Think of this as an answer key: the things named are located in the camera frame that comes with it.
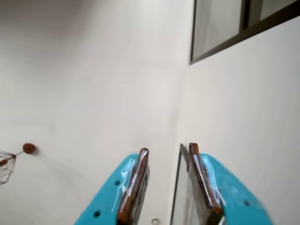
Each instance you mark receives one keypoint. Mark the small round ceiling fixture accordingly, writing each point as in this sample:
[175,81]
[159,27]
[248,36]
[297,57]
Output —
[154,220]

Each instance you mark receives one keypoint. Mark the dark framed window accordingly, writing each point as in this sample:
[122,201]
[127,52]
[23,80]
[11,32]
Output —
[234,40]

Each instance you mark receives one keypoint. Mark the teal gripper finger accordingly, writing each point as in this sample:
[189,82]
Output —
[229,194]
[110,194]

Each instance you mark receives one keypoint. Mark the brown ceiling rose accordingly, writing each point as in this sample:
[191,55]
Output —
[28,148]

